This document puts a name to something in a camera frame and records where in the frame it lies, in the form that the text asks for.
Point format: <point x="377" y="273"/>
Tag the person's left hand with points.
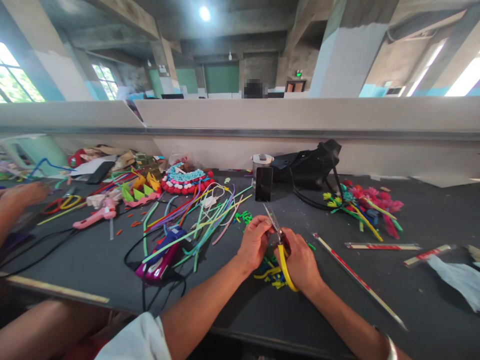
<point x="252" y="243"/>

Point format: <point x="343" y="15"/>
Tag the person's right hand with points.
<point x="300" y="262"/>

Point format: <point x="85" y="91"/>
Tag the person's left fingers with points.
<point x="262" y="225"/>

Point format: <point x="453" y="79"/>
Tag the person's right fingers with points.
<point x="285" y="240"/>

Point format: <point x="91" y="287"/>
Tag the pile of green cuttings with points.
<point x="243" y="217"/>

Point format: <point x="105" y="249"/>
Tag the pile of yellow blue cuttings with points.
<point x="272" y="275"/>

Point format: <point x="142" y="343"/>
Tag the black smartphone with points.
<point x="100" y="173"/>
<point x="263" y="184"/>

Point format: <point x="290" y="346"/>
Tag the pile of colourful pipe cleaners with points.
<point x="210" y="217"/>

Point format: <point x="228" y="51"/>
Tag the glass jar with white lid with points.
<point x="261" y="159"/>

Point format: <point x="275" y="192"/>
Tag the black bag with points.
<point x="311" y="168"/>

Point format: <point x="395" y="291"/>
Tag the long red white wrapped chopsticks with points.
<point x="356" y="277"/>

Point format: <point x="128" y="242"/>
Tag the colourful pipe cleaner flower bouquet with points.
<point x="360" y="204"/>

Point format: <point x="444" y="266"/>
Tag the red blue pompom crown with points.
<point x="186" y="180"/>

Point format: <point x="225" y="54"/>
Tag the short red white wrapped chopsticks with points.
<point x="382" y="246"/>
<point x="427" y="255"/>

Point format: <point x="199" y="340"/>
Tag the blue and purple glue gun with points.
<point x="165" y="251"/>

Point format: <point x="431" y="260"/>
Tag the white desk partition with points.
<point x="300" y="116"/>

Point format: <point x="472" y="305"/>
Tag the green yellow pink foam crown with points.
<point x="140" y="193"/>

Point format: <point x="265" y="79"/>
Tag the brown door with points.
<point x="295" y="86"/>

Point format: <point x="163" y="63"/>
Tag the translucent glue stick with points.
<point x="111" y="228"/>

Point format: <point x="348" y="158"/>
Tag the green exit sign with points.
<point x="299" y="73"/>

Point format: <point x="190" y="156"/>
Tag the pink glue gun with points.
<point x="97" y="215"/>

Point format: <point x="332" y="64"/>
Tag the person's body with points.
<point x="135" y="339"/>

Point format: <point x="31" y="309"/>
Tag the white air conditioner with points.
<point x="395" y="90"/>

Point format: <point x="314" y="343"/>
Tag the window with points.
<point x="17" y="82"/>
<point x="105" y="80"/>

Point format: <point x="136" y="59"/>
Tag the pale wooden strip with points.
<point x="56" y="289"/>

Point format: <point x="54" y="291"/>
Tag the ceiling lamp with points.
<point x="204" y="13"/>

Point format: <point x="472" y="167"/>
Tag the blue pipe cleaner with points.
<point x="47" y="162"/>

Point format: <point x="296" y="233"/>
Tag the person's legs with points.
<point x="48" y="330"/>

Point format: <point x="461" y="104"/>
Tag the mint green kettle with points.
<point x="33" y="150"/>

